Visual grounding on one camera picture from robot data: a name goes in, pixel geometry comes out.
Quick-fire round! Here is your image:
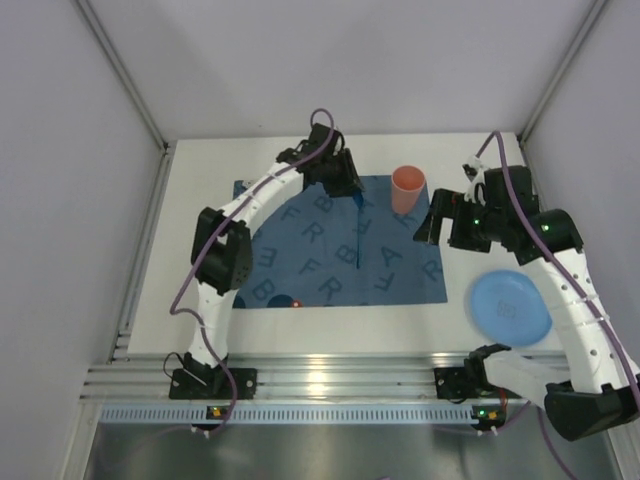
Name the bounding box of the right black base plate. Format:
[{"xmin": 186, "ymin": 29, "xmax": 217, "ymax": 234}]
[{"xmin": 433, "ymin": 366, "xmax": 521, "ymax": 403}]

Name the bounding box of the blue plastic plate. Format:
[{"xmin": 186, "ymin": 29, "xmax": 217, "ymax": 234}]
[{"xmin": 467, "ymin": 270, "xmax": 552, "ymax": 347}]

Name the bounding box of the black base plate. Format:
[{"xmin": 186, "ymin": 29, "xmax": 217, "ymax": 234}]
[
  {"xmin": 168, "ymin": 368, "xmax": 258, "ymax": 400},
  {"xmin": 433, "ymin": 366, "xmax": 521, "ymax": 403}
]

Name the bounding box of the aluminium front rail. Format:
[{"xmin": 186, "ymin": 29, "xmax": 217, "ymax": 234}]
[{"xmin": 80, "ymin": 353, "xmax": 466, "ymax": 403}]

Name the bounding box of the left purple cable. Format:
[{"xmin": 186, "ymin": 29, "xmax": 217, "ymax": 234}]
[{"xmin": 169, "ymin": 108, "xmax": 336, "ymax": 441}]

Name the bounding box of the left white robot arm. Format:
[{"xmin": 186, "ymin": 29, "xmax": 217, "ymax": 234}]
[{"xmin": 171, "ymin": 123, "xmax": 364, "ymax": 370}]

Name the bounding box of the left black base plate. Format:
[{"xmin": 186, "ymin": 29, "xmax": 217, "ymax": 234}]
[{"xmin": 168, "ymin": 368, "xmax": 258, "ymax": 400}]

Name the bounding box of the blue plastic spoon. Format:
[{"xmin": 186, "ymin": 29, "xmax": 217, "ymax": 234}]
[{"xmin": 353, "ymin": 191, "xmax": 364, "ymax": 269}]

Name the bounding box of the slotted white cable duct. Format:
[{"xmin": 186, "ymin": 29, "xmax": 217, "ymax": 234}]
[{"xmin": 99, "ymin": 404, "xmax": 504, "ymax": 425}]

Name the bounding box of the pink plastic cup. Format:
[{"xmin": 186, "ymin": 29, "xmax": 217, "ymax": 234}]
[{"xmin": 391, "ymin": 165, "xmax": 426, "ymax": 215}]

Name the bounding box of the blue lettered cloth placemat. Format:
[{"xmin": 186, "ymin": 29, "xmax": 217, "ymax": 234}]
[{"xmin": 234, "ymin": 175, "xmax": 447, "ymax": 309}]

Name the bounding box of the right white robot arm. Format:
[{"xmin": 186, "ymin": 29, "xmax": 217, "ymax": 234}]
[{"xmin": 414, "ymin": 166, "xmax": 639, "ymax": 441}]

